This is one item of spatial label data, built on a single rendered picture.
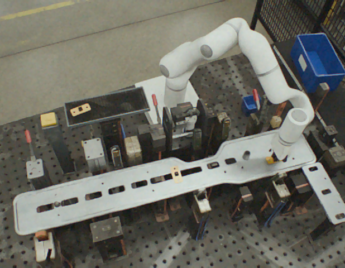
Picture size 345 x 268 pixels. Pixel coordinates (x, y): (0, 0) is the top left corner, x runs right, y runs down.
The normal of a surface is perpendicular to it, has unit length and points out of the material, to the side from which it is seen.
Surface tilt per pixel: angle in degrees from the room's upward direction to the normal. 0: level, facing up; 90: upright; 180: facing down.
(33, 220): 0
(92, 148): 0
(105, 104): 0
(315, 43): 90
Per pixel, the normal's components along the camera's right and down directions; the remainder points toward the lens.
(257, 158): 0.04, -0.55
